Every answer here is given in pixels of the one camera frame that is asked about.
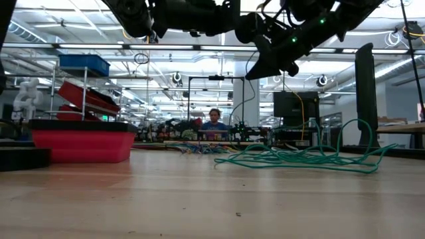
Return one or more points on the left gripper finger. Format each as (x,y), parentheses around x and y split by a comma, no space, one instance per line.
(234,15)

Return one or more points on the person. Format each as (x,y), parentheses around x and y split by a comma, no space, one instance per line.
(214,124)

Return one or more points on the black monitor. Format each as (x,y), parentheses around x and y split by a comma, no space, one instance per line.
(293,106)

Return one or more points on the red square tray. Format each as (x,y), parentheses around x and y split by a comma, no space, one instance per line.
(83,146)

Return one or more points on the black distant camera rig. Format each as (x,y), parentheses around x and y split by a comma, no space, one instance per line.
(216,78)

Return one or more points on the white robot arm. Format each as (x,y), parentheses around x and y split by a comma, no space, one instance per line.
(28,99)

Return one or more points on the black tape roll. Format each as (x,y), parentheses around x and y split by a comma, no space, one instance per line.
(23,159)

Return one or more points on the blue plastic bin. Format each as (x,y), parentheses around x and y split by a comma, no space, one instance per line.
(84,64)

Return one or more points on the thin black pole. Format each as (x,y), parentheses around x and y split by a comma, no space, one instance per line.
(416,71)

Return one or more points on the metal shelf rack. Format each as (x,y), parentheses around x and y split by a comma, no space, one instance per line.
(85,96)

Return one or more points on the black upright post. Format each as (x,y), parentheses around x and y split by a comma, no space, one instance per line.
(367,99)

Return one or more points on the red plastic shelf bin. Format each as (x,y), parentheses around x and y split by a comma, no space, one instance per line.
(76,94)
(68,114)

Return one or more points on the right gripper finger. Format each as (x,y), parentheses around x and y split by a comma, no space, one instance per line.
(270,63)

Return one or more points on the wooden side table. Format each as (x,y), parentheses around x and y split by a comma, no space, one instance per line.
(398,127)

